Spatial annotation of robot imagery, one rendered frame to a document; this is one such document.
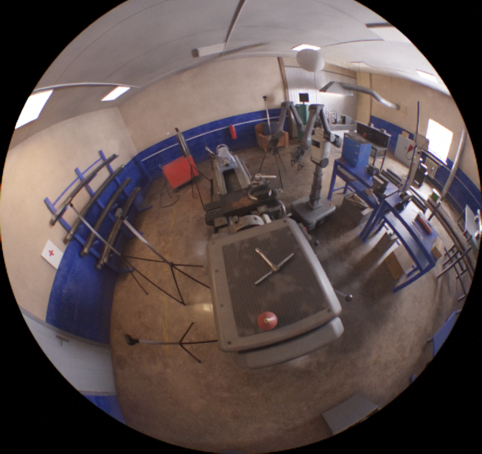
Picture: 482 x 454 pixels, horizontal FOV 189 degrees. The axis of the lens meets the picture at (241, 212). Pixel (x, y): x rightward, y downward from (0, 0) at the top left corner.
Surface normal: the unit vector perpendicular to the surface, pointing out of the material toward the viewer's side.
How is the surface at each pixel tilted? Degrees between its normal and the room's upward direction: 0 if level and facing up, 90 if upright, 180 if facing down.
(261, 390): 0
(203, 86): 90
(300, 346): 0
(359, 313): 0
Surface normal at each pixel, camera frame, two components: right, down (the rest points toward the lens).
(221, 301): -0.20, -0.69
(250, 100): 0.20, 0.66
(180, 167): 0.52, 0.52
